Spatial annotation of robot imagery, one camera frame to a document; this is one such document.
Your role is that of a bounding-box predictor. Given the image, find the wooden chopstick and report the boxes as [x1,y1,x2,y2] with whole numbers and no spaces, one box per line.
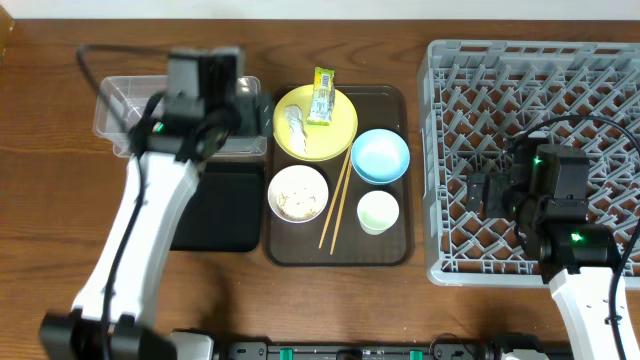
[330,150,352,255]
[318,145,352,249]

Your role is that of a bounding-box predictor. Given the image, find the white tissue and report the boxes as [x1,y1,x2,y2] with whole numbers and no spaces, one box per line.
[284,105,307,155]

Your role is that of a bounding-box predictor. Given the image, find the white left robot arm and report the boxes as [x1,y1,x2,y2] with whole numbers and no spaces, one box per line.
[39,44,273,359]

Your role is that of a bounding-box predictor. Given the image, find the dark brown serving tray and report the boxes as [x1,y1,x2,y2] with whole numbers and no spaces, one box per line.
[263,85,414,267]

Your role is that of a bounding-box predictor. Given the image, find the yellow plate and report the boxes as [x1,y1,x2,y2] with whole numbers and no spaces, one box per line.
[273,85,358,162]

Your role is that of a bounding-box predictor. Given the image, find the rice and nut leftovers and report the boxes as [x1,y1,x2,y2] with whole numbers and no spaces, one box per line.
[276,189,321,221]

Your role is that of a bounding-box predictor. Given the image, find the grey dishwasher rack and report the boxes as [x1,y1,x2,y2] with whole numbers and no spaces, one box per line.
[417,40,639,289]

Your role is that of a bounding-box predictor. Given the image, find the black waste tray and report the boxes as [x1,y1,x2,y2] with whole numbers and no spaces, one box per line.
[171,161,265,252]

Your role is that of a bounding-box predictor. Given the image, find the clear plastic waste bin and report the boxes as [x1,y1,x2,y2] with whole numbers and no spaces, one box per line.
[94,75,273,158]

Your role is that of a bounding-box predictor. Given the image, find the right wooden chopstick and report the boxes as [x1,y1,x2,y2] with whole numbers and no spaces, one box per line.
[330,150,352,255]

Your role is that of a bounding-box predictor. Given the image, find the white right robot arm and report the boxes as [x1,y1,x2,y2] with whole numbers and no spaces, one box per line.
[465,137,639,359]

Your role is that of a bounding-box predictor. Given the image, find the left wooden chopstick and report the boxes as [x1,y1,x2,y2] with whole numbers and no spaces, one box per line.
[318,145,352,249]

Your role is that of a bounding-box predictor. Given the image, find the white cup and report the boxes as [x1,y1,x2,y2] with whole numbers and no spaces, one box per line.
[356,190,400,235]

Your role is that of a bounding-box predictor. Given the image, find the white bowl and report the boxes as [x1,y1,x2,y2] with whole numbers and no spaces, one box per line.
[267,165,329,224]

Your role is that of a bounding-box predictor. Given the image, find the green snack wrapper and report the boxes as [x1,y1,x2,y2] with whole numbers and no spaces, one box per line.
[307,67,335,126]

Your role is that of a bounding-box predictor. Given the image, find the light blue bowl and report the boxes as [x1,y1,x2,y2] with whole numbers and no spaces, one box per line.
[351,129,410,185]

